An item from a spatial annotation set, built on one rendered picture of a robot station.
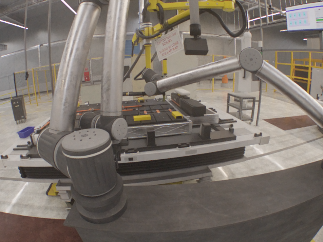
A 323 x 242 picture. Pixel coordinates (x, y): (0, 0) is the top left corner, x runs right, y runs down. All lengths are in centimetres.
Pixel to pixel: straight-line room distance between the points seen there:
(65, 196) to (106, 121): 141
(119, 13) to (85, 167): 66
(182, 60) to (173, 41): 474
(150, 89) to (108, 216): 90
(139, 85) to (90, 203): 574
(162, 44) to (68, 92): 117
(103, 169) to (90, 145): 11
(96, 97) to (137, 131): 476
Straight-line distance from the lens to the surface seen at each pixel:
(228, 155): 207
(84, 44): 91
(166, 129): 154
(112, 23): 82
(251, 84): 422
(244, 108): 467
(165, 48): 173
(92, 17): 98
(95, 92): 615
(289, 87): 133
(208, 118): 185
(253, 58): 106
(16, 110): 725
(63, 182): 205
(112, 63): 76
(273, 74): 130
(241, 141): 166
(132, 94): 194
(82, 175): 64
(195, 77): 113
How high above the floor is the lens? 149
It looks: 18 degrees down
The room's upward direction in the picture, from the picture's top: 2 degrees counter-clockwise
